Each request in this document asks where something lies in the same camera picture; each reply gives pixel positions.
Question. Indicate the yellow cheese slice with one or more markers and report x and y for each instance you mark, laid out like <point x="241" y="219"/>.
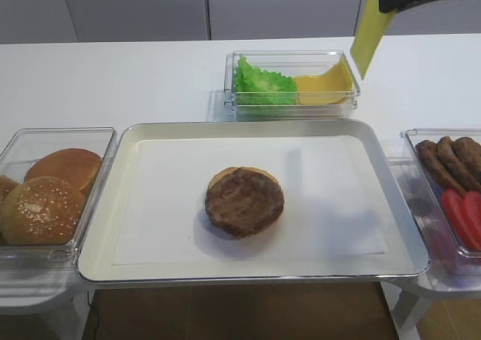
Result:
<point x="371" y="29"/>
<point x="324" y="89"/>

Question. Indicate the clear lettuce cheese container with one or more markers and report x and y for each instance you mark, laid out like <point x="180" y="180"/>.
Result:
<point x="288" y="63"/>

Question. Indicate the green lettuce leaf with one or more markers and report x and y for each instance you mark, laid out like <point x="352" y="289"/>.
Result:
<point x="255" y="86"/>

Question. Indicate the left meat patty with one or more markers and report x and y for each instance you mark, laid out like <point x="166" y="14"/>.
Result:
<point x="427" y="153"/>

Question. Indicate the right meat patty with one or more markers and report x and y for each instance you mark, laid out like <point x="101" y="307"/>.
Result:
<point x="468" y="151"/>

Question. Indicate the clear patty tomato container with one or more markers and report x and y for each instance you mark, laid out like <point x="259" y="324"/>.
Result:
<point x="424" y="198"/>

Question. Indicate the middle meat patty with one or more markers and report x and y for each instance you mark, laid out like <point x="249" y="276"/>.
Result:
<point x="454" y="165"/>

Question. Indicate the middle red tomato slice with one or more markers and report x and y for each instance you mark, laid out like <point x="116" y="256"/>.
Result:
<point x="471" y="209"/>

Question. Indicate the red tomato slice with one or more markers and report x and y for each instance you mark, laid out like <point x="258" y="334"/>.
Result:
<point x="452" y="204"/>
<point x="471" y="209"/>

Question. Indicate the left red tomato slice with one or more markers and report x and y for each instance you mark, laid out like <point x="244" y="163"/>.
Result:
<point x="452" y="204"/>

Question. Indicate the bottom bun half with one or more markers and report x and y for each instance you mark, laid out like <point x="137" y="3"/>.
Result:
<point x="229" y="170"/>

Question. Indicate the brown meat patty on bun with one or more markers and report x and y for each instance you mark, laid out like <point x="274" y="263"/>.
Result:
<point x="244" y="203"/>

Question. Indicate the silver metal baking tray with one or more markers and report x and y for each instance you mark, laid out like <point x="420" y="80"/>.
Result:
<point x="406" y="254"/>

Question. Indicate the white paper sheet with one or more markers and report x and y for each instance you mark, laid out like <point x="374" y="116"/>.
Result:
<point x="333" y="202"/>

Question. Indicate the plain brown bun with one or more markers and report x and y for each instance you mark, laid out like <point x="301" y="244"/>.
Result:
<point x="77" y="166"/>

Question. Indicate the clear bun container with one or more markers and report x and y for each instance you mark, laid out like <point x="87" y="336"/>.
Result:
<point x="26" y="148"/>

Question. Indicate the sesame top bun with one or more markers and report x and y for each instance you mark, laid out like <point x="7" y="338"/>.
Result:
<point x="44" y="210"/>

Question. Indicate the partly hidden bun left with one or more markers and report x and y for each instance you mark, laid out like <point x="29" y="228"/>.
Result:
<point x="6" y="186"/>

